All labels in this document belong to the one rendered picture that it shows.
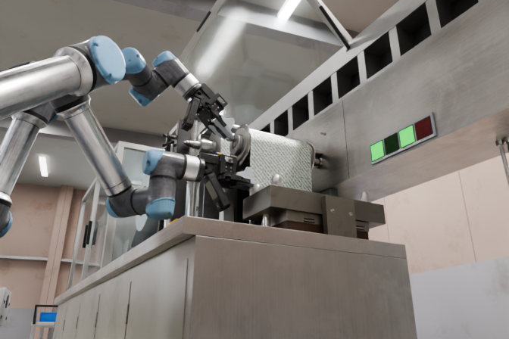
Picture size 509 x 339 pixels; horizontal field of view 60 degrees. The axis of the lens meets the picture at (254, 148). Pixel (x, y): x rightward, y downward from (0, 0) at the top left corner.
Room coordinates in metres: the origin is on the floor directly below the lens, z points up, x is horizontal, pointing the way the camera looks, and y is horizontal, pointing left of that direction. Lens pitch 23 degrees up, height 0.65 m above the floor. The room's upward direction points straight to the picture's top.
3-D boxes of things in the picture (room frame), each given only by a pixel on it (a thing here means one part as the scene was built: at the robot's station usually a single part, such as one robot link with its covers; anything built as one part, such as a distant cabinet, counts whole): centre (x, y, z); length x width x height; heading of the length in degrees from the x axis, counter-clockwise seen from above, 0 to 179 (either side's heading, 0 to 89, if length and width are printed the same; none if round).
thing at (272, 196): (1.27, -0.18, 1.00); 0.40 x 0.16 x 0.06; 118
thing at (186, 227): (2.20, 0.46, 0.88); 2.52 x 0.66 x 0.04; 28
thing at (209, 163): (1.25, 0.12, 1.12); 0.12 x 0.08 x 0.09; 118
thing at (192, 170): (1.21, 0.19, 1.11); 0.08 x 0.05 x 0.08; 28
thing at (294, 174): (1.36, -0.09, 1.12); 0.23 x 0.01 x 0.18; 118
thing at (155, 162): (1.17, 0.26, 1.11); 0.11 x 0.08 x 0.09; 118
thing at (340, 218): (1.20, -0.24, 0.97); 0.10 x 0.03 x 0.11; 118
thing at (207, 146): (1.56, 0.19, 1.34); 0.06 x 0.06 x 0.06; 28
